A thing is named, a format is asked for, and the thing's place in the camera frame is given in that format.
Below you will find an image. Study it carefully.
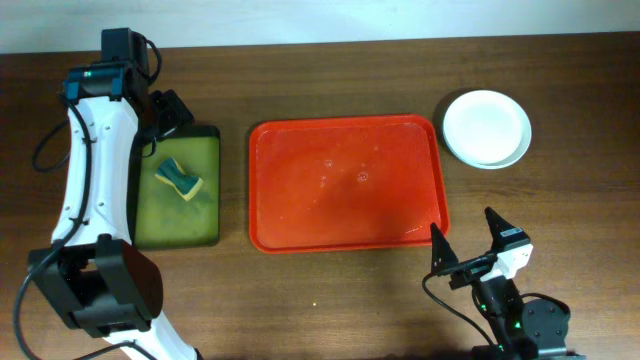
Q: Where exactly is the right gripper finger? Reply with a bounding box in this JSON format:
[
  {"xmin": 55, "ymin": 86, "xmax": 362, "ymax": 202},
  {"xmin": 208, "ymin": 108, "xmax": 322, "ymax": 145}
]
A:
[
  {"xmin": 430, "ymin": 223, "xmax": 459, "ymax": 274},
  {"xmin": 484, "ymin": 207, "xmax": 522, "ymax": 238}
]

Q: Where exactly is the green and yellow sponge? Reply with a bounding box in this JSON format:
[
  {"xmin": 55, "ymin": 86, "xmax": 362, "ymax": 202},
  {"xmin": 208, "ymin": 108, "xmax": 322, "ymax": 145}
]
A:
[{"xmin": 154, "ymin": 157, "xmax": 204, "ymax": 201}]

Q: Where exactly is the white plate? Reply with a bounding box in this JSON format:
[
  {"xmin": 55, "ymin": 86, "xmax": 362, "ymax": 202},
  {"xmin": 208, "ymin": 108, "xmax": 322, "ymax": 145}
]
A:
[{"xmin": 442, "ymin": 90, "xmax": 532, "ymax": 133}]

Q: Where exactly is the green plate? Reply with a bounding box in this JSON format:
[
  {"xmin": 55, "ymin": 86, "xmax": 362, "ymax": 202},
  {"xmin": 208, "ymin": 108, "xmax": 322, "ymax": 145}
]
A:
[{"xmin": 443, "ymin": 123, "xmax": 532, "ymax": 170}]

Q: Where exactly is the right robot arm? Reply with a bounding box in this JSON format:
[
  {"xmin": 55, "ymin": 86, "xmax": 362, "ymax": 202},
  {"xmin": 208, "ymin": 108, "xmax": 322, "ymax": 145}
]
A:
[{"xmin": 422, "ymin": 207, "xmax": 584, "ymax": 359}]

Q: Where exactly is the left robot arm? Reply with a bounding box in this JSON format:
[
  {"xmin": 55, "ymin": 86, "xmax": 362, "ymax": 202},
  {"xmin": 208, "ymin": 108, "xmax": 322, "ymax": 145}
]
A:
[{"xmin": 25, "ymin": 28, "xmax": 201, "ymax": 359}]

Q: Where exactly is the black tray with soapy water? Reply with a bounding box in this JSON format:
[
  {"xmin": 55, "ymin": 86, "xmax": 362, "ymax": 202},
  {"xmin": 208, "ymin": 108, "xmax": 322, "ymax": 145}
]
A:
[{"xmin": 132, "ymin": 126, "xmax": 220, "ymax": 249}]

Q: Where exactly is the red plastic tray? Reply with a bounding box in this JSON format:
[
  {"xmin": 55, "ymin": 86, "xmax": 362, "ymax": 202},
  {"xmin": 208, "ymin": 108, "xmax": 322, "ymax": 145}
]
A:
[{"xmin": 248, "ymin": 114, "xmax": 451, "ymax": 254}]

